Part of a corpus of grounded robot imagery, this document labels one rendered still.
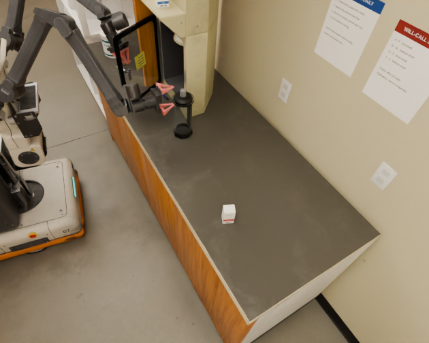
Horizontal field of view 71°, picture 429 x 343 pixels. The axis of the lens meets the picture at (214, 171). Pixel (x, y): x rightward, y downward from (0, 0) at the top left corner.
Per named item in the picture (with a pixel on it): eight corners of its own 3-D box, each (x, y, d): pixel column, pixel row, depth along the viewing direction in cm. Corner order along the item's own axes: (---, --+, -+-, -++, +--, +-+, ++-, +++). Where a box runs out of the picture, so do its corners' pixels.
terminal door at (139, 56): (161, 82, 181) (155, 13, 150) (127, 109, 164) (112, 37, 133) (160, 82, 181) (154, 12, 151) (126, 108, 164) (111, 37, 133)
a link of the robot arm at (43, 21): (48, -2, 119) (35, -4, 110) (80, 22, 123) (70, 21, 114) (4, 90, 134) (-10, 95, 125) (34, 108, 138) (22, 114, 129)
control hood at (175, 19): (156, 7, 150) (154, -16, 142) (186, 37, 133) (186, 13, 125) (133, 11, 146) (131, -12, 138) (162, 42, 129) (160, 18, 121)
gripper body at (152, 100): (160, 94, 132) (144, 99, 129) (161, 113, 140) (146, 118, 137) (154, 86, 136) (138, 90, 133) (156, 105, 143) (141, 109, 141)
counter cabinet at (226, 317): (176, 118, 309) (172, 30, 240) (312, 299, 203) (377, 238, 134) (112, 139, 285) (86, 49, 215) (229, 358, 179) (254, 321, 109)
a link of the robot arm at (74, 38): (61, 22, 123) (49, 22, 113) (73, 14, 122) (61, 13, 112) (122, 113, 141) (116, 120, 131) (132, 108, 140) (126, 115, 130)
